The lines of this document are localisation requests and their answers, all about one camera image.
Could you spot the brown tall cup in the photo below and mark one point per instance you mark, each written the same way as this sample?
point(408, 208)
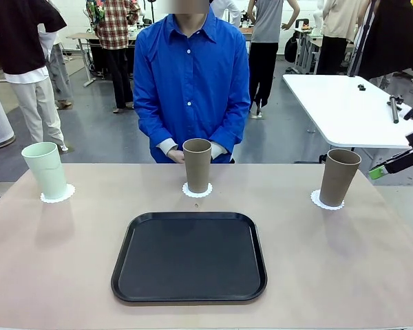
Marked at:
point(340, 178)
point(197, 168)

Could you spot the white scalloped paper coaster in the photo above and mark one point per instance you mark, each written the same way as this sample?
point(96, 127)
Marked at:
point(330, 208)
point(70, 192)
point(198, 195)

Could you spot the pale green tall cup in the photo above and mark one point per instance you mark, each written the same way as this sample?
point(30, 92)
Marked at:
point(44, 172)

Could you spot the person's right forearm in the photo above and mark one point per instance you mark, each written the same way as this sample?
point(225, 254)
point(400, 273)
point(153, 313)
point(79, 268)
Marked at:
point(151, 134)

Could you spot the person's left forearm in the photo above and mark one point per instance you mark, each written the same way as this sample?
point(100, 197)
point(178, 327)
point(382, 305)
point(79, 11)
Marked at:
point(230, 134)

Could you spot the person's right hand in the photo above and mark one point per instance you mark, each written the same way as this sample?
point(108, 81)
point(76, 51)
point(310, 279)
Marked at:
point(175, 155)

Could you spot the black rod with clamp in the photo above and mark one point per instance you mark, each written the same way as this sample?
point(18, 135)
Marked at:
point(394, 113)

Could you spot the white folding table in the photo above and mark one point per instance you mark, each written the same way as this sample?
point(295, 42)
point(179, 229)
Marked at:
point(347, 110)

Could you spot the black table caster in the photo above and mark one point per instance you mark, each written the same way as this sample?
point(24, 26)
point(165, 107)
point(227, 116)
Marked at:
point(325, 159)

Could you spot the small black object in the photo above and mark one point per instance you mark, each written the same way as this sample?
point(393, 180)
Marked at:
point(361, 87)

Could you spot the person in black clothes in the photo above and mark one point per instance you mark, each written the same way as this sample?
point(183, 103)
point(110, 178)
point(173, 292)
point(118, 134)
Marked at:
point(389, 41)

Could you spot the black tripod pole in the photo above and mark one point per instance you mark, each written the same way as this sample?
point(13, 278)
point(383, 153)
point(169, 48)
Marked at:
point(359, 48)

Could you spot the person in beige top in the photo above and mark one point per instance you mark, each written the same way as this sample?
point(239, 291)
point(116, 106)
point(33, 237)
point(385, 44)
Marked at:
point(340, 20)

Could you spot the white desk row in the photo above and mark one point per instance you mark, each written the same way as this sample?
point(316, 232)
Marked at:
point(309, 36)

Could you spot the black bag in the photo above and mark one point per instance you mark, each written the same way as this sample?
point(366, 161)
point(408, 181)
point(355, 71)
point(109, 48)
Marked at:
point(290, 49)

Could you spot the person in grey top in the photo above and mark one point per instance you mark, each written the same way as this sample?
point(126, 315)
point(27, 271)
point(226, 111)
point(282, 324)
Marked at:
point(266, 24)

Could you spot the person in blue shirt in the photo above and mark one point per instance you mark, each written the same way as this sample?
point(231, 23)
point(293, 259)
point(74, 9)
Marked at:
point(189, 79)

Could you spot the black plastic tray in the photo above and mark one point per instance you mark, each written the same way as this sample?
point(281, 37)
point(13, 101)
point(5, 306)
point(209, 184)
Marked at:
point(189, 258)

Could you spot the person in plaid shirt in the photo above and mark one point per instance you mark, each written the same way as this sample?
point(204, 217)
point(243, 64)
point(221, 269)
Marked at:
point(113, 27)

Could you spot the grey desk with metal legs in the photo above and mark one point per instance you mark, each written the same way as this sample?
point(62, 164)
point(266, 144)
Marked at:
point(84, 35)

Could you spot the person in grey trousers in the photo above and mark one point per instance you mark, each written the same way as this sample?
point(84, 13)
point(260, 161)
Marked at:
point(60, 72)

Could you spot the person in black shirt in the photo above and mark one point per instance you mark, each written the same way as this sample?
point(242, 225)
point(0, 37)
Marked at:
point(17, 38)

